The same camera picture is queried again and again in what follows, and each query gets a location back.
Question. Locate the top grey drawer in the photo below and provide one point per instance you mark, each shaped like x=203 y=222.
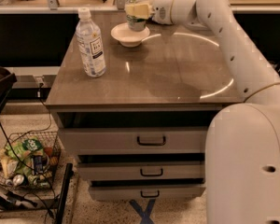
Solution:
x=109 y=141

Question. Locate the bottom grey drawer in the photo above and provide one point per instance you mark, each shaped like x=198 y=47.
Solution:
x=146 y=192

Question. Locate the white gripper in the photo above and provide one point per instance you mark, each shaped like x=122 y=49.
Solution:
x=160 y=9

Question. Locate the wire basket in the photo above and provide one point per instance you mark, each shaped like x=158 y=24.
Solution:
x=44 y=169

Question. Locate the green 7up soda can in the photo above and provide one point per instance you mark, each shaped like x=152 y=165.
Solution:
x=134 y=23

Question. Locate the grey drawer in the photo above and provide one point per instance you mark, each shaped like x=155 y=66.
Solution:
x=109 y=141
x=146 y=192
x=141 y=170

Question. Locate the black stand leg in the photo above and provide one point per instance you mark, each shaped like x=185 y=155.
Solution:
x=64 y=191

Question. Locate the silver can in basket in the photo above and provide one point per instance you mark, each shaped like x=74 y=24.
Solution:
x=18 y=180

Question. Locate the green snack bag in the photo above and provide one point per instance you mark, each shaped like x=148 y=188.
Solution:
x=23 y=153

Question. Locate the clear plastic water bottle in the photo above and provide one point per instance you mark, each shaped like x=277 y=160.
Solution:
x=90 y=44

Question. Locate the grey drawer cabinet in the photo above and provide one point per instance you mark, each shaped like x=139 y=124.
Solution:
x=174 y=79

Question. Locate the white paper bowl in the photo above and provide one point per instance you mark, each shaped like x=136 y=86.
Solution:
x=129 y=38

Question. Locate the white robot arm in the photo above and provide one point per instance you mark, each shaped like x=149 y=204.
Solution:
x=242 y=150

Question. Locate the middle grey drawer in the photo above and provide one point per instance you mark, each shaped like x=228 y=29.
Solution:
x=141 y=170

